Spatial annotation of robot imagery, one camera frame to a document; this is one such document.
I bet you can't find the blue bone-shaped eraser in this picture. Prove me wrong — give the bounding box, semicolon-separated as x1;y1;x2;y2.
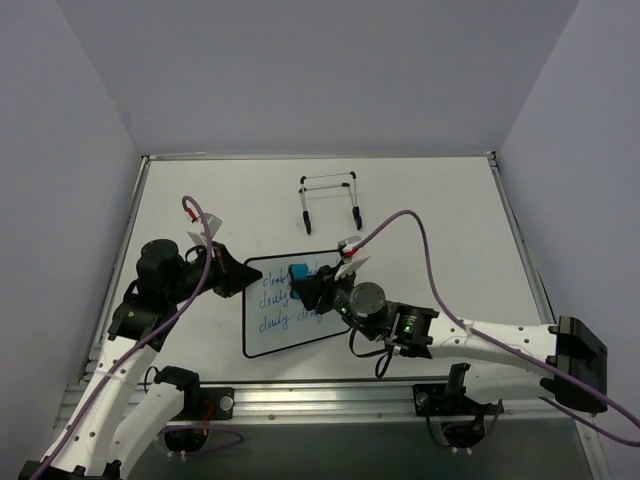
289;263;310;301

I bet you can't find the small black-framed whiteboard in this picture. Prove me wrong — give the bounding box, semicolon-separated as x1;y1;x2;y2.
242;250;348;359

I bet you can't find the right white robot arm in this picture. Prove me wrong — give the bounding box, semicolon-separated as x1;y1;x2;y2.
288;264;608;414

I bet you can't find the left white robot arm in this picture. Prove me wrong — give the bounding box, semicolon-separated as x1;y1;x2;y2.
19;239;262;479

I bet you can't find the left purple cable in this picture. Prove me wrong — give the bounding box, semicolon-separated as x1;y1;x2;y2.
32;195;246;480

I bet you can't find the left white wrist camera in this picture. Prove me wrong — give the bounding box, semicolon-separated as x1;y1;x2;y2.
187;213;222;246

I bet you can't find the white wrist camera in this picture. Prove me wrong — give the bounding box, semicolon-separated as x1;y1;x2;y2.
334;236;370;281
187;213;222;246

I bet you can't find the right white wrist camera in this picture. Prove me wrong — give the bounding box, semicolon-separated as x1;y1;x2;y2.
334;236;370;281

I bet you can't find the wire whiteboard stand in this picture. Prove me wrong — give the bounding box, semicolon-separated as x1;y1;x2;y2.
298;170;363;236

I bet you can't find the aluminium front rail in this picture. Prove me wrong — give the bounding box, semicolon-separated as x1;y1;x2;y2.
52;377;599;429

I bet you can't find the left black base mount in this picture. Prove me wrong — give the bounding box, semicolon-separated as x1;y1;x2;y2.
188;387;235;423

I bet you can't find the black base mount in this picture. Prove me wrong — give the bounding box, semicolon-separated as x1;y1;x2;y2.
188;387;235;423
412;383;504;417

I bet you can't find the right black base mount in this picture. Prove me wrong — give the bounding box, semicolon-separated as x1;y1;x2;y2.
412;383;504;417

